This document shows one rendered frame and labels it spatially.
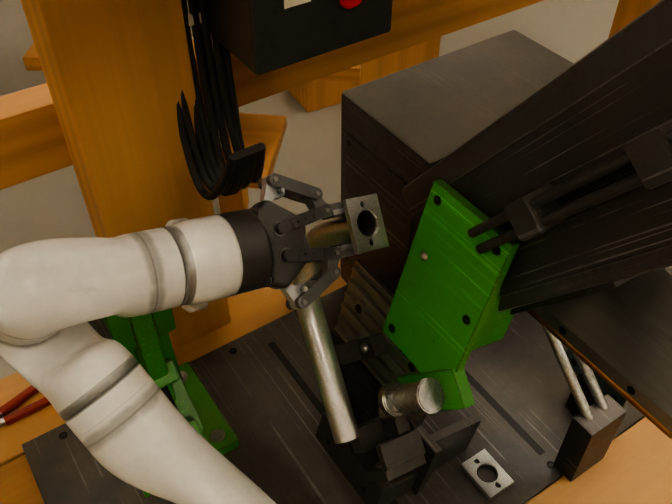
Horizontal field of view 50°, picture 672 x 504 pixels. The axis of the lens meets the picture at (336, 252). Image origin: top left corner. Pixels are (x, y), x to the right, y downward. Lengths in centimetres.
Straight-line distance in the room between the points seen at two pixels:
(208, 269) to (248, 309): 53
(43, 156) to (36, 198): 197
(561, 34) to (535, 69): 288
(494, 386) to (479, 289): 34
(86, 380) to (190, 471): 10
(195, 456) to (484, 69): 64
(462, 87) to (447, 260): 29
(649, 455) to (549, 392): 14
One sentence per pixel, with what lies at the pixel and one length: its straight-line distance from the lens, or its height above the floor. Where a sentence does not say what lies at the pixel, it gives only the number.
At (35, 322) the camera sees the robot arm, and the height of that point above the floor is 134.
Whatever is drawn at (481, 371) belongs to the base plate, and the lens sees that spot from 105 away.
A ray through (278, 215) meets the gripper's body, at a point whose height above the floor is 128.
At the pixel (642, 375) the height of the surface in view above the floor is 113.
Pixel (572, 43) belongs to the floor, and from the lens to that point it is 383.
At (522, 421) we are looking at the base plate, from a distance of 102.
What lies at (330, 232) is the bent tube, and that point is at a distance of 75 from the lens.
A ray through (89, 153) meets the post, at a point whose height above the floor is 126.
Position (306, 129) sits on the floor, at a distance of 304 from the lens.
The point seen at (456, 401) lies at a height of 109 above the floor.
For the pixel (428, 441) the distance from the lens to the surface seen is 89.
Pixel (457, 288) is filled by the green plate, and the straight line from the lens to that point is 75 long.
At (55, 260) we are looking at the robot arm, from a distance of 57.
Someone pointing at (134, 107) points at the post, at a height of 129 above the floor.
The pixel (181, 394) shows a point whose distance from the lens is 91.
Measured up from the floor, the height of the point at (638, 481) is 90.
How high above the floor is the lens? 173
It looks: 44 degrees down
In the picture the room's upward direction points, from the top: straight up
